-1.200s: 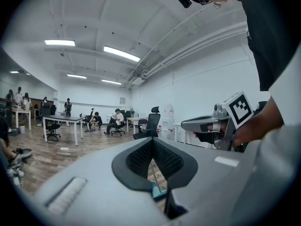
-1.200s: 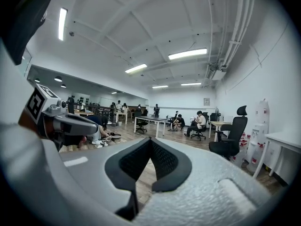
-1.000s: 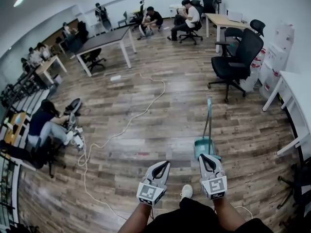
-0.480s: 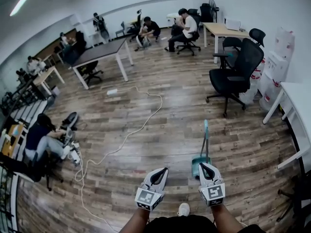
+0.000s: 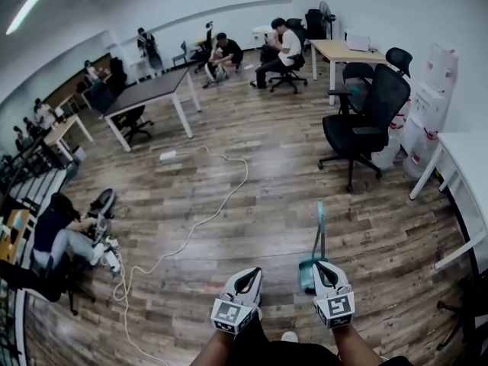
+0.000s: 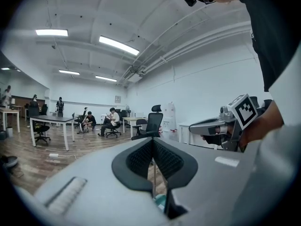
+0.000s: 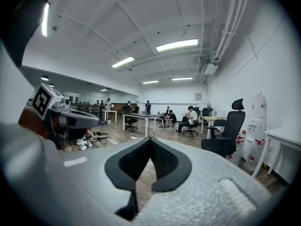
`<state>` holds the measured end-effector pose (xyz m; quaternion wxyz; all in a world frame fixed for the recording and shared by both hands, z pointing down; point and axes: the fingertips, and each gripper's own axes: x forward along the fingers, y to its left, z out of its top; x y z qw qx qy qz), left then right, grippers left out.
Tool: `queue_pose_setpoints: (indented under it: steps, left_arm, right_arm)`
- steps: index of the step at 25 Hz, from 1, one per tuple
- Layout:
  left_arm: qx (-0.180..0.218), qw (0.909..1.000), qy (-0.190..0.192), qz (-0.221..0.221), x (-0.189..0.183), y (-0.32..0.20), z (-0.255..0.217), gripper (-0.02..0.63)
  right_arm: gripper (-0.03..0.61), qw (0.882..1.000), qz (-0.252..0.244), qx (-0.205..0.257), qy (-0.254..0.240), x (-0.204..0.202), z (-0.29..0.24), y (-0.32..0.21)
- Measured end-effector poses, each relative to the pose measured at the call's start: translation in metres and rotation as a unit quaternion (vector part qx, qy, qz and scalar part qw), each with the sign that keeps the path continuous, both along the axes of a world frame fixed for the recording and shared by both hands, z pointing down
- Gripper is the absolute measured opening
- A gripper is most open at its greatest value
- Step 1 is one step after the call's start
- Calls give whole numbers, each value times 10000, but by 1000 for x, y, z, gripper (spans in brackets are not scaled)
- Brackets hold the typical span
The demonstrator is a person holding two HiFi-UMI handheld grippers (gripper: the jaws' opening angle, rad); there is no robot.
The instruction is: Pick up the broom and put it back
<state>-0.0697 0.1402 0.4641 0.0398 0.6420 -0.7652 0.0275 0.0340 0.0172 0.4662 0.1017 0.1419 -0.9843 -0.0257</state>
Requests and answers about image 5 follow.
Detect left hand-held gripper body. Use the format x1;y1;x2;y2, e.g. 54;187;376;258
210;294;262;336

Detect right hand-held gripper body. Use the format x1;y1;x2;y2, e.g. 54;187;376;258
313;286;355;330

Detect teal dustpan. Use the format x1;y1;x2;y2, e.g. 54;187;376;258
298;200;328;292

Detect person's left forearm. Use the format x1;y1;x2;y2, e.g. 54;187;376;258
189;328;239;366

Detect person's right forearm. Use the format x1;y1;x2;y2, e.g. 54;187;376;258
333;324;382;366

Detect person's black trousers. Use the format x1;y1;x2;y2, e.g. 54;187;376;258
228;313;416;366

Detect white charger cluster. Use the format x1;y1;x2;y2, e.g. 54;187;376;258
101;238;123;278

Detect clear water jug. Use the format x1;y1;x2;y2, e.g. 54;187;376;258
371;97;412;169
403;127;439;178

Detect grey electronic device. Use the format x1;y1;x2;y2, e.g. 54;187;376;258
87;211;114;239

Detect dark oval device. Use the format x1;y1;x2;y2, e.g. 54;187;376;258
88;188;117;220

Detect black mesh headrest chair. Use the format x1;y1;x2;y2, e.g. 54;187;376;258
318;47;413;194

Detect white water dispenser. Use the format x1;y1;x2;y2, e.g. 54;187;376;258
403;82;447;156

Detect dark-top table white legs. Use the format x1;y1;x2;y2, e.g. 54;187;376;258
102;68;202;153

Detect white curved device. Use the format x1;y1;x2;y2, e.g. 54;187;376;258
204;61;230;89

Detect black equipment rack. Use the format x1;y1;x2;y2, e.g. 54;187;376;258
0;280;30;366

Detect light wooden desk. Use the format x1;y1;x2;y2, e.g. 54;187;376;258
309;39;388;107

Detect light desk white legs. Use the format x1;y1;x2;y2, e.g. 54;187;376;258
43;113;95;163

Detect plastic-wrapped water bottle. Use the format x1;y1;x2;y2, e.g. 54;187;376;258
426;43;458;91

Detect white box appliance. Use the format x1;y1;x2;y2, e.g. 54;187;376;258
345;32;371;52

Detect grey chair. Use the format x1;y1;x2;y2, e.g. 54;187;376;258
172;40;190;68

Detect small white table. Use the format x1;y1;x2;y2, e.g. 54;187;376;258
121;40;165;85
253;24;278;45

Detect black metal railing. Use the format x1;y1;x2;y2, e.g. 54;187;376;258
0;133;77;220

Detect black chair raised headrest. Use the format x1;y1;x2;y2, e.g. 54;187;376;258
189;21;215;74

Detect black standing fan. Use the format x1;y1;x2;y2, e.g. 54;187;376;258
318;0;337;41

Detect ceiling light panel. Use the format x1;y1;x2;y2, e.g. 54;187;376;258
5;0;60;36

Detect long white cable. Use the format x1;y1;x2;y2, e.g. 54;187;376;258
114;145;249;366

